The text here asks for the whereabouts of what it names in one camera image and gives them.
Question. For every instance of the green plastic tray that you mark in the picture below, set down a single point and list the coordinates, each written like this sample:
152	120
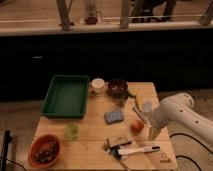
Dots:
66	97

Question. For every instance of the blue sponge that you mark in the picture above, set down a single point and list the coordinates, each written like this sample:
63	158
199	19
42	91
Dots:
113	117

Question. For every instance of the white handled brush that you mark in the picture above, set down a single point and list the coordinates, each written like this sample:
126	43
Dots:
147	149

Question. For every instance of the orange bowl with beans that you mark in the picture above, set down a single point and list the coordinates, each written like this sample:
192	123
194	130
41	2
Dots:
44	152

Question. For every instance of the yellow banana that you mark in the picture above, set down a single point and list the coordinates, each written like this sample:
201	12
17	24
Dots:
138	102

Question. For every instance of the green plastic cup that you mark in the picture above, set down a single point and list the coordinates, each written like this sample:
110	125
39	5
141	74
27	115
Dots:
71	131

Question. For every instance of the brown wooden block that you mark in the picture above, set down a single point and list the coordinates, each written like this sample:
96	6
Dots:
118	140

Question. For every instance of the white paper cup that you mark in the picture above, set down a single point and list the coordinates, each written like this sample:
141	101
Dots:
97	85

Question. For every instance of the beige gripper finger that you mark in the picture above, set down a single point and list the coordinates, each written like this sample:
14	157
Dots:
147	107
151	135

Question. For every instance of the green cucumber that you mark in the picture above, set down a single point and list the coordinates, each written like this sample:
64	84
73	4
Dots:
131	94

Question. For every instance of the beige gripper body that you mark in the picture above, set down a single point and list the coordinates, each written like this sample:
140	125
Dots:
155	125

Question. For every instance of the dark red bowl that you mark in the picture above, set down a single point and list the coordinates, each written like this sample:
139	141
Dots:
117	87

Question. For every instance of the black stand at left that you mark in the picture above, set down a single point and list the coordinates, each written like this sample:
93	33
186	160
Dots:
3	157

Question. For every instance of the grey blue cloth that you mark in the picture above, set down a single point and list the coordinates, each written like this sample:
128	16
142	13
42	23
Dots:
141	115

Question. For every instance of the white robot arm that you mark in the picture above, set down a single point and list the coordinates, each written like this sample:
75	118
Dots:
179	108

